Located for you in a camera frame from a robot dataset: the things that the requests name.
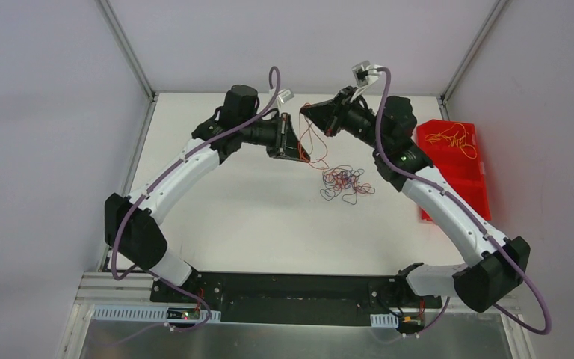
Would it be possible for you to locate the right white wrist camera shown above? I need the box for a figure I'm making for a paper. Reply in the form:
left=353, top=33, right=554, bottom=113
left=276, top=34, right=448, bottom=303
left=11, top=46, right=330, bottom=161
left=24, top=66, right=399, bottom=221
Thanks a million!
left=351, top=61, right=380, bottom=100

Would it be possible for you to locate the red plastic bin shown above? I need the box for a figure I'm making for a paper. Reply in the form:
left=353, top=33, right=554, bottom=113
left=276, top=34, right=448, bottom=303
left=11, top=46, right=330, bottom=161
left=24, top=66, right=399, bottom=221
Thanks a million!
left=416, top=119, right=492, bottom=221

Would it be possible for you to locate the left controller board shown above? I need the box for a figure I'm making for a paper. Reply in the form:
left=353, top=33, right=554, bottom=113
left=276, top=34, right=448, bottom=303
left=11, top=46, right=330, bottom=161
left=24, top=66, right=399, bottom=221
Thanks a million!
left=166, top=307, right=200, bottom=322

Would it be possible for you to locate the right controller board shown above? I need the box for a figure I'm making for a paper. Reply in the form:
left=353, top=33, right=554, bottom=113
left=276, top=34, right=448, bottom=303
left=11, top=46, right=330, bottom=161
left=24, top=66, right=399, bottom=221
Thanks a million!
left=396, top=317, right=425, bottom=334

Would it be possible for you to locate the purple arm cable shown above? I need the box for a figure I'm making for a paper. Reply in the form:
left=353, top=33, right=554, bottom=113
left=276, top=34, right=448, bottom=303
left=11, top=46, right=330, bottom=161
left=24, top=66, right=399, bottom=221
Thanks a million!
left=374, top=65, right=552, bottom=339
left=111, top=65, right=282, bottom=334

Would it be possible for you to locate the controller board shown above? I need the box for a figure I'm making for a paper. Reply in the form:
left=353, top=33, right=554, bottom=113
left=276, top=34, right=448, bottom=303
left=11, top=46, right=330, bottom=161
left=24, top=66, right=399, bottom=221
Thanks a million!
left=166, top=307, right=200, bottom=322
left=396, top=317, right=425, bottom=334

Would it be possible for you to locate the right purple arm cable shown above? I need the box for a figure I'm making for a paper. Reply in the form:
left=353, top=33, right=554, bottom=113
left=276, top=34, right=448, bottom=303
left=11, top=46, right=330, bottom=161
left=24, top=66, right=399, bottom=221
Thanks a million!
left=374, top=65, right=552, bottom=339

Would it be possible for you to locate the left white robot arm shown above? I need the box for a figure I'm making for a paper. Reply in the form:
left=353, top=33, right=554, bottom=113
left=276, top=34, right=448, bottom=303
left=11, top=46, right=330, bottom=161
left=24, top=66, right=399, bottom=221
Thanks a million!
left=104, top=85, right=309, bottom=303

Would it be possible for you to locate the yellow cable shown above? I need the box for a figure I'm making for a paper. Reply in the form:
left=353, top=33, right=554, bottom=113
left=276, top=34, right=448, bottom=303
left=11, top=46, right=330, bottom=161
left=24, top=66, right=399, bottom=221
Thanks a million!
left=425, top=123, right=479, bottom=159

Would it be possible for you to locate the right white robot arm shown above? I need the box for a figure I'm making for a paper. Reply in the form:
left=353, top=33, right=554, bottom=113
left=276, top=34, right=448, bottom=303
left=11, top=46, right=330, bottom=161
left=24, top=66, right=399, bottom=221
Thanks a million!
left=300, top=87, right=531, bottom=313

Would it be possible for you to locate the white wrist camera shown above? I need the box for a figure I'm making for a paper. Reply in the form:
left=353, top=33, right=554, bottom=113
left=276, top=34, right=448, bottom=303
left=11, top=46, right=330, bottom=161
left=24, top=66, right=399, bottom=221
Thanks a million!
left=351, top=61, right=380, bottom=100
left=276, top=88, right=294, bottom=106

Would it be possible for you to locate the aluminium frame rail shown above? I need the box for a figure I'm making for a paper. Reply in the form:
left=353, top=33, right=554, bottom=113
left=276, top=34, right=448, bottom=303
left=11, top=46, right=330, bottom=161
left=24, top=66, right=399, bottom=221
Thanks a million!
left=74, top=272, right=522, bottom=315

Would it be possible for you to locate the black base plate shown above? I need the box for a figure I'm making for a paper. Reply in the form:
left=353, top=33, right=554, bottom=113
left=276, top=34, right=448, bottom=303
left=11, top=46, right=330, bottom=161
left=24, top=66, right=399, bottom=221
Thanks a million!
left=150, top=271, right=442, bottom=326

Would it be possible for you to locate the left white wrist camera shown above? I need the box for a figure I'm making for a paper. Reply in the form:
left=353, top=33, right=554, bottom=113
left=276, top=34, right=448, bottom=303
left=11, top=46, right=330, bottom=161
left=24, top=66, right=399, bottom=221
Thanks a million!
left=276, top=88, right=294, bottom=106

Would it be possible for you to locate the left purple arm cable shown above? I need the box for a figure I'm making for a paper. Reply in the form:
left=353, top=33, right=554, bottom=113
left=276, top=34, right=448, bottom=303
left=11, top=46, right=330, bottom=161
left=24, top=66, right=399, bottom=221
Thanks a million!
left=111, top=65, right=282, bottom=334

